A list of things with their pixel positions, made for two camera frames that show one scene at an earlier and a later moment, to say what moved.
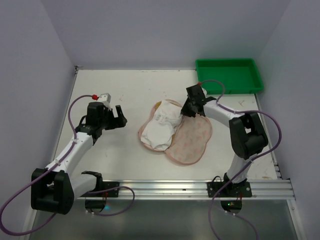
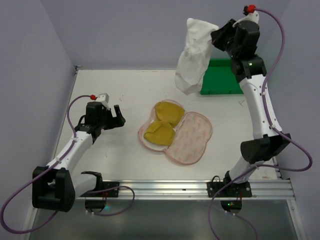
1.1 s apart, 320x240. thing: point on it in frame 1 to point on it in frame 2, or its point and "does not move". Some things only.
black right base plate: (230, 190) does not move
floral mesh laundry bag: (190, 140) does not move
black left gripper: (113, 119) does not move
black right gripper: (192, 104) to (222, 38)
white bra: (158, 132) to (192, 63)
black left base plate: (106, 185) does not move
